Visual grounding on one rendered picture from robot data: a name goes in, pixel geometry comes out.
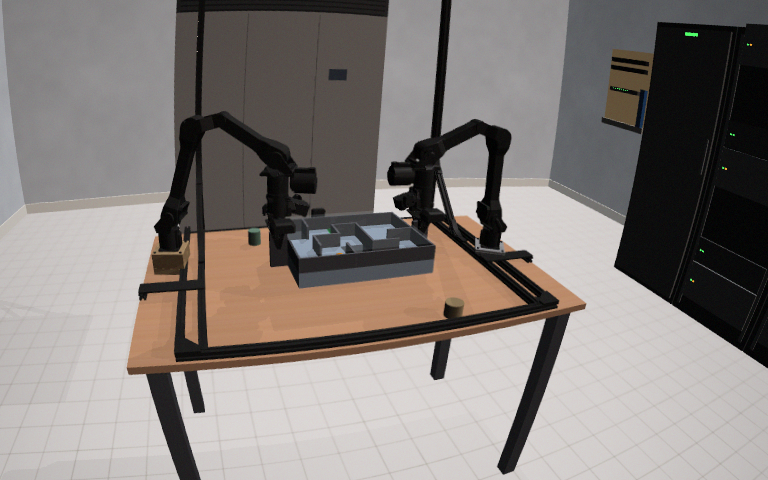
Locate green cylinder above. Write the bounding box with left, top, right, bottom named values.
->
left=248, top=228, right=261, bottom=246

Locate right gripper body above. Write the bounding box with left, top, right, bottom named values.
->
left=262, top=193, right=296, bottom=235

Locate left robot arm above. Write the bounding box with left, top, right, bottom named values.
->
left=387, top=119, right=512, bottom=250

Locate short brown cylinder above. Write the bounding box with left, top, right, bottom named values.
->
left=443, top=297, right=464, bottom=319

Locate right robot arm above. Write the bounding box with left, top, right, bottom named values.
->
left=154, top=111, right=317, bottom=252

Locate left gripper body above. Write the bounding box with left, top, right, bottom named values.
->
left=409, top=184, right=445, bottom=223

